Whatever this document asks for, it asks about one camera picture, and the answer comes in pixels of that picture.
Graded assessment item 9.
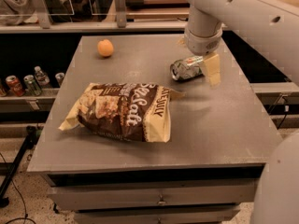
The black floor cable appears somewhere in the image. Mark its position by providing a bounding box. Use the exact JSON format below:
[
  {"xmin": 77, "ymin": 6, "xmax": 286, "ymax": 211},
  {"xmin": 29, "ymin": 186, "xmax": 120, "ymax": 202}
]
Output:
[{"xmin": 0, "ymin": 152, "xmax": 37, "ymax": 224}]

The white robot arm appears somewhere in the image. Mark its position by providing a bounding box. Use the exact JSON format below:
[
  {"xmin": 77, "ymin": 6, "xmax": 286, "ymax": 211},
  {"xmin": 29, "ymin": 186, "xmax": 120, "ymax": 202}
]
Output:
[{"xmin": 185, "ymin": 0, "xmax": 299, "ymax": 224}]

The green soda can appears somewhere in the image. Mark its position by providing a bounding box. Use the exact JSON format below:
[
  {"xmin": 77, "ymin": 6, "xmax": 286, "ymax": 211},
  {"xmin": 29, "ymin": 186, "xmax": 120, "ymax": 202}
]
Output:
[{"xmin": 23, "ymin": 75, "xmax": 42, "ymax": 96}]

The brown sea salt chip bag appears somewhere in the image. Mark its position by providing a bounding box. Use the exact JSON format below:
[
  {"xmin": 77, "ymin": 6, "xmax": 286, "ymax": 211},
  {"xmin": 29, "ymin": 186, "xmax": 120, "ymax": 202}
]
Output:
[{"xmin": 60, "ymin": 83, "xmax": 185, "ymax": 143}]

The metal bracket post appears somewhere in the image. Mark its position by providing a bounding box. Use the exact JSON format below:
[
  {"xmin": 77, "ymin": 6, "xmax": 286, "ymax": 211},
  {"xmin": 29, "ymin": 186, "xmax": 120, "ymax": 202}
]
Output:
[
  {"xmin": 114, "ymin": 0, "xmax": 127, "ymax": 28},
  {"xmin": 32, "ymin": 0, "xmax": 51, "ymax": 29}
]

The drawer with knob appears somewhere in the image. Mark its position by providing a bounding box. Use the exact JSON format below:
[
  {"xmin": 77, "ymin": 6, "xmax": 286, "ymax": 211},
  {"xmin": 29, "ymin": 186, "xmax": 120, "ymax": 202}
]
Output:
[
  {"xmin": 74, "ymin": 204, "xmax": 240, "ymax": 224},
  {"xmin": 49, "ymin": 178, "xmax": 257, "ymax": 210}
]

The lower drawer with knob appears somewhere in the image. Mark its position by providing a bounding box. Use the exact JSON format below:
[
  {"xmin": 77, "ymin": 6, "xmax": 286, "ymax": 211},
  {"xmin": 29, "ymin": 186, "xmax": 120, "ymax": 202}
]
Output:
[{"xmin": 74, "ymin": 204, "xmax": 240, "ymax": 224}]

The red soda can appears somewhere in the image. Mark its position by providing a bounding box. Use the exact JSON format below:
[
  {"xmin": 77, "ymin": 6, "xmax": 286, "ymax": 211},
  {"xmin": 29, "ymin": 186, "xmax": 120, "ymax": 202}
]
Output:
[{"xmin": 6, "ymin": 76, "xmax": 25, "ymax": 96}]

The grey cloth behind glass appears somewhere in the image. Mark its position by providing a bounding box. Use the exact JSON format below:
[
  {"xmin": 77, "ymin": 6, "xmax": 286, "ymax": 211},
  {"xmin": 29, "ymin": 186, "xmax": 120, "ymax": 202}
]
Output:
[{"xmin": 0, "ymin": 0, "xmax": 73, "ymax": 26}]

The silver can on shelf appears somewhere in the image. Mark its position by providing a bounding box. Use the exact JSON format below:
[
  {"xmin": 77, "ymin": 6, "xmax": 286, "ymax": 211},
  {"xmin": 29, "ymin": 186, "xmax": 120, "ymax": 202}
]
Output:
[{"xmin": 55, "ymin": 73, "xmax": 64, "ymax": 86}]

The left metal bracket post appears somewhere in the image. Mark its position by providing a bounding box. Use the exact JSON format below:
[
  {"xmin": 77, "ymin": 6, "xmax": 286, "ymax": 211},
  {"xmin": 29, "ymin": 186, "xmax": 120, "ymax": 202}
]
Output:
[{"xmin": 32, "ymin": 0, "xmax": 51, "ymax": 29}]

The orange fruit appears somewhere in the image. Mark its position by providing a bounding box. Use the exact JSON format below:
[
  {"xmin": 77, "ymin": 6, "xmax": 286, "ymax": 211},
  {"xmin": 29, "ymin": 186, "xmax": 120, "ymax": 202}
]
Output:
[{"xmin": 97, "ymin": 39, "xmax": 114, "ymax": 57}]

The green white 7up can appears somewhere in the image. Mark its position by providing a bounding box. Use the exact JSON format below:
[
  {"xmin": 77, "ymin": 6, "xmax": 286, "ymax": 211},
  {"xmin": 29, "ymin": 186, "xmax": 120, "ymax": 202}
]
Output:
[{"xmin": 170, "ymin": 56, "xmax": 204, "ymax": 81}]

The upper drawer with knob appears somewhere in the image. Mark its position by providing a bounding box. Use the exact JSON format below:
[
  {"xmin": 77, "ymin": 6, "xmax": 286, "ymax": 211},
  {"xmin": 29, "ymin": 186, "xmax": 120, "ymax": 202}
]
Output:
[{"xmin": 49, "ymin": 178, "xmax": 257, "ymax": 210}]

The clear water bottle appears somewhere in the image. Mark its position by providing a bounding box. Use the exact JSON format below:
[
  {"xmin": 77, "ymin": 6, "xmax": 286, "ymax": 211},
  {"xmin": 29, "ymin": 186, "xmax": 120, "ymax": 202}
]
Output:
[{"xmin": 35, "ymin": 66, "xmax": 51, "ymax": 89}]

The grey drawer cabinet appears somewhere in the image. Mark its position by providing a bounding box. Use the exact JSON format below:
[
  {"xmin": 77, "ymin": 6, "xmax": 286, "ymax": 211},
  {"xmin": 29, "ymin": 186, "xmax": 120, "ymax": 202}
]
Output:
[{"xmin": 28, "ymin": 35, "xmax": 281, "ymax": 224}]

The black stand leg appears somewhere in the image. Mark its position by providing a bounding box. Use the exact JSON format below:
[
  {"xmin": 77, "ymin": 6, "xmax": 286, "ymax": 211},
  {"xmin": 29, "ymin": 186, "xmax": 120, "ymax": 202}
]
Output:
[{"xmin": 0, "ymin": 126, "xmax": 40, "ymax": 208}]

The middle metal bracket post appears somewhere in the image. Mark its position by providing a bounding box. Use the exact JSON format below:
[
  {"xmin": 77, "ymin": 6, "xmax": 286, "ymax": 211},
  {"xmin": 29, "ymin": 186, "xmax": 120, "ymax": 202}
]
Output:
[{"xmin": 114, "ymin": 0, "xmax": 127, "ymax": 28}]

